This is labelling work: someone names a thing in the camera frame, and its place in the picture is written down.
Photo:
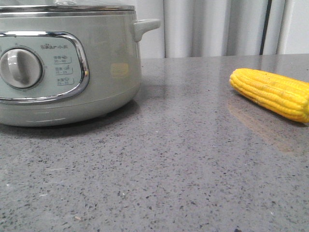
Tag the yellow corn cob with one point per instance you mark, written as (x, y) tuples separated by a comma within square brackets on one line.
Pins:
[(283, 95)]

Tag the white pleated curtain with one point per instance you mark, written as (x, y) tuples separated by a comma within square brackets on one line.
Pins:
[(205, 28)]

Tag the grey round control knob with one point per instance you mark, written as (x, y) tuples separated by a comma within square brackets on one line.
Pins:
[(20, 68)]

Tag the pale green electric cooking pot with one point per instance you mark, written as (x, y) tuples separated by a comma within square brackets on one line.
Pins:
[(90, 64)]

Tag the glass pot lid steel rim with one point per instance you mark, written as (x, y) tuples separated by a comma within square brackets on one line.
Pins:
[(14, 6)]

